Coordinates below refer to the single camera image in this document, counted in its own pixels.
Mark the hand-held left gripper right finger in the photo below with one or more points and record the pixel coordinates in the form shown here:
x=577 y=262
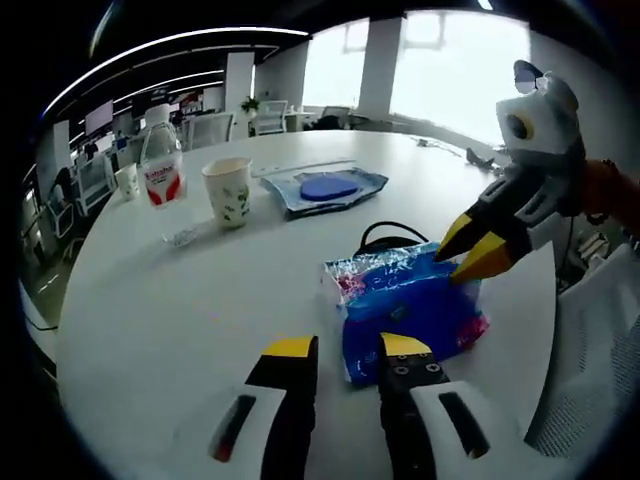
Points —
x=405 y=415

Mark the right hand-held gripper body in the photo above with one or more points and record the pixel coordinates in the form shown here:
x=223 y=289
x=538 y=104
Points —
x=547 y=130

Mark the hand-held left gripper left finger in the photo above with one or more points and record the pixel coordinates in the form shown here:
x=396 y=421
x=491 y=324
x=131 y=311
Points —
x=290 y=410

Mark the blue tissue packet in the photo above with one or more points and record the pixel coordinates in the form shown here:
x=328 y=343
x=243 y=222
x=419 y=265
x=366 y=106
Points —
x=400 y=300

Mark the wet wipes pack blue lid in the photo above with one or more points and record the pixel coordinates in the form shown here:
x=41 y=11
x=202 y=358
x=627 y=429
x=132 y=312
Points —
x=325 y=192

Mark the clear plastic wrapper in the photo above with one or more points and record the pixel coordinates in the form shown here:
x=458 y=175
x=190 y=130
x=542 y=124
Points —
x=180 y=237

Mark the large printed paper cup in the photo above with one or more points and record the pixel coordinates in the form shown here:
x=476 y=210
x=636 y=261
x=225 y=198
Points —
x=227 y=195

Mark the clear water bottle red label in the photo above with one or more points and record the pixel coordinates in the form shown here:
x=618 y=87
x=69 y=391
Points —
x=162 y=170

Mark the small white paper cup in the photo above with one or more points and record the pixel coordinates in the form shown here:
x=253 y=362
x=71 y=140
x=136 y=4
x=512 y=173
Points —
x=127 y=182

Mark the small black object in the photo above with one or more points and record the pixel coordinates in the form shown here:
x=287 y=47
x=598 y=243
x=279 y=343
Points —
x=480 y=159

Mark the black office chair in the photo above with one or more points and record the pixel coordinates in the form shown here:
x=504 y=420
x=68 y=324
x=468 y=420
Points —
x=334 y=116

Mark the white power strip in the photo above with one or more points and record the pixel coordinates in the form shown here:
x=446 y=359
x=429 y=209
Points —
x=300 y=166

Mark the row of white office chairs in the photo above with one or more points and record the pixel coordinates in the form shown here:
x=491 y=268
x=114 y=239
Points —
x=270 y=115

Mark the potted green plant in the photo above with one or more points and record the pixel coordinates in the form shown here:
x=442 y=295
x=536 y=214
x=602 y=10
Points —
x=250 y=105

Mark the curved ceiling light strip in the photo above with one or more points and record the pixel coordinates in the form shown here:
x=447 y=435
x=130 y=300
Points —
x=165 y=52

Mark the wall screen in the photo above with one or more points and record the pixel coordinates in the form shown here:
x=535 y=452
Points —
x=99 y=117

